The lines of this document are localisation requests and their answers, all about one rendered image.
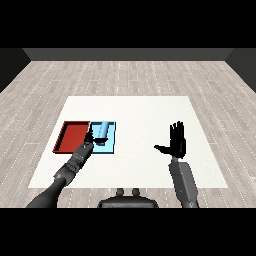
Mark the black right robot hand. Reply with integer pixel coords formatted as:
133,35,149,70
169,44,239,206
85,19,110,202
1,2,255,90
153,120,188,159

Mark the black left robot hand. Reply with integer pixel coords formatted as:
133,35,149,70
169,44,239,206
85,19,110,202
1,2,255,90
83,127,108,147

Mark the small blue can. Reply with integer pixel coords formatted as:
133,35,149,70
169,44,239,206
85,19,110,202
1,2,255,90
95,121,111,140

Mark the red shallow open box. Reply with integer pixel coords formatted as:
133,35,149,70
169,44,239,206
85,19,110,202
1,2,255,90
52,120,92,155

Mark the light blue shallow open box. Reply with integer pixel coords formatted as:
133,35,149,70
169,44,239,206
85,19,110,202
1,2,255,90
88,121,117,155

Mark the dark grey robot body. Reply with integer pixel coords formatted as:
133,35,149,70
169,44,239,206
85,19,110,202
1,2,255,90
97,188,160,209

